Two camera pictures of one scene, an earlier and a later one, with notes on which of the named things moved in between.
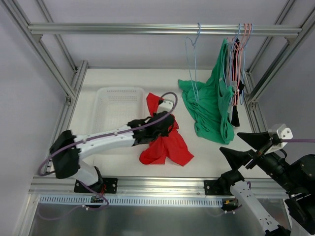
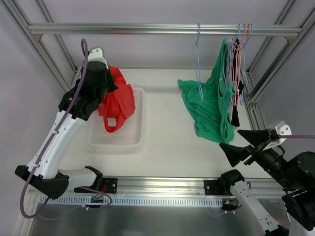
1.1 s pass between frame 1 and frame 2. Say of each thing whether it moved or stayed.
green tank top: stayed
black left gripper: moved
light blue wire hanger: moved
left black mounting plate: stayed
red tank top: moved
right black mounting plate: stayed
